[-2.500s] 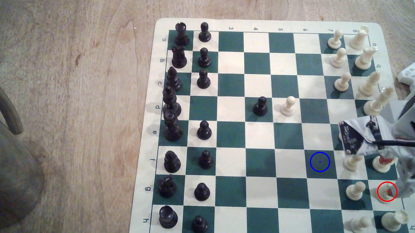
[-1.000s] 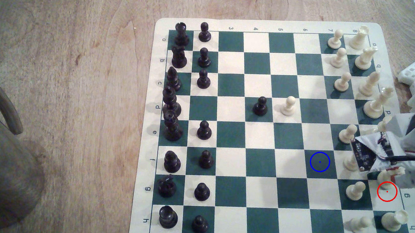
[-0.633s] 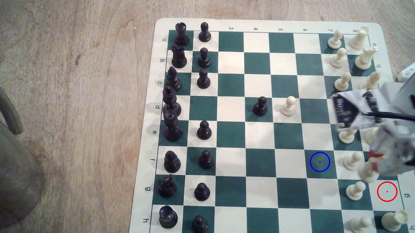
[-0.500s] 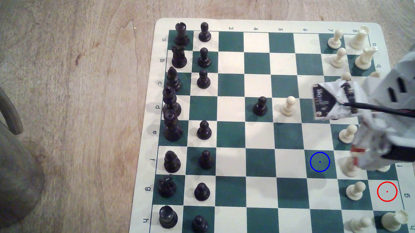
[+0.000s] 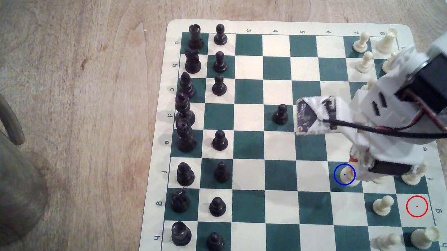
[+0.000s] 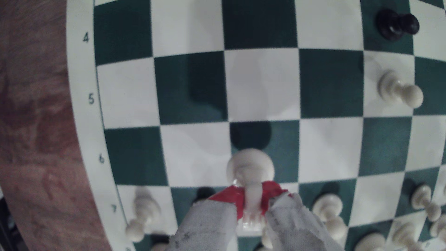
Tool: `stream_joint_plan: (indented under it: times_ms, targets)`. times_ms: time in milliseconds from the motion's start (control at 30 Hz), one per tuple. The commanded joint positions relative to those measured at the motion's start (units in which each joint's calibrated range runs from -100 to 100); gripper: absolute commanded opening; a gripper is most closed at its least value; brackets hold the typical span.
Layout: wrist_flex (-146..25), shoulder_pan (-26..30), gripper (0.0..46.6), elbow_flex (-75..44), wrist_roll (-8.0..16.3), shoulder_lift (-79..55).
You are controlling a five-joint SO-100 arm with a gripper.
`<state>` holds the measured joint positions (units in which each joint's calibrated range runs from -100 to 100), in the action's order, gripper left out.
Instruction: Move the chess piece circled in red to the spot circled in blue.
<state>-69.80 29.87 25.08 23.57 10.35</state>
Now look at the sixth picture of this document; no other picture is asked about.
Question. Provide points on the grey red-tipped gripper finger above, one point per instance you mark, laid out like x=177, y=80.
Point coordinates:
x=296, y=230
x=205, y=230

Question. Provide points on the white rook chess piece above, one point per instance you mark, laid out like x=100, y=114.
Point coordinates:
x=158, y=247

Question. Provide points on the white queen chess piece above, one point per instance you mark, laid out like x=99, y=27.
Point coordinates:
x=369, y=243

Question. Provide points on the white knight chess piece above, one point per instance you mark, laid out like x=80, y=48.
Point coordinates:
x=250, y=167
x=438, y=226

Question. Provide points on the black pawn chess piece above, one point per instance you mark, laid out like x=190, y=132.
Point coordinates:
x=392, y=24

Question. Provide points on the white bishop chess piece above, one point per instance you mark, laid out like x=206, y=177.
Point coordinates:
x=404, y=233

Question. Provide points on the white pawn chess piece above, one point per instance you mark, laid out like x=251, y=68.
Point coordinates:
x=393, y=87
x=422, y=197
x=146, y=209
x=267, y=240
x=327, y=205

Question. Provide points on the green white chess board mat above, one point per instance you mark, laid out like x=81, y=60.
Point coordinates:
x=261, y=83

